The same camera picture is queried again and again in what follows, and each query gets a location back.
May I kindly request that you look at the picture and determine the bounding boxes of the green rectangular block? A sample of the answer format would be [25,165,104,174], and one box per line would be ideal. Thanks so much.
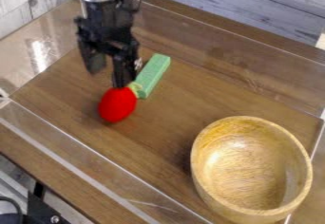
[135,54,171,99]

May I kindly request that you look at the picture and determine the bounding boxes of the clear acrylic table barrier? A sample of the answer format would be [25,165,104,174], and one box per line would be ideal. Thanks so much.
[0,0,325,224]

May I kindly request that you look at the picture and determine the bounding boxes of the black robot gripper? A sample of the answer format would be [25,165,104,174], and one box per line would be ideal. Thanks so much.
[73,0,139,88]

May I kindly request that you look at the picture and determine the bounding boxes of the black clamp with cable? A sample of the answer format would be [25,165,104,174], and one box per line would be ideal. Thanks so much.
[0,181,71,224]

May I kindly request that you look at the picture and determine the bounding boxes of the red felt strawberry toy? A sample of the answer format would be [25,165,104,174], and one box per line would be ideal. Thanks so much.
[97,83,142,123]

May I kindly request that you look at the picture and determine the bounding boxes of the wooden bowl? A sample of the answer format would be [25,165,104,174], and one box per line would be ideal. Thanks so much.
[190,116,313,224]

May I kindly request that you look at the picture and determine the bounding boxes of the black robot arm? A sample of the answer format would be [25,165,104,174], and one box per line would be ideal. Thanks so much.
[73,0,140,88]

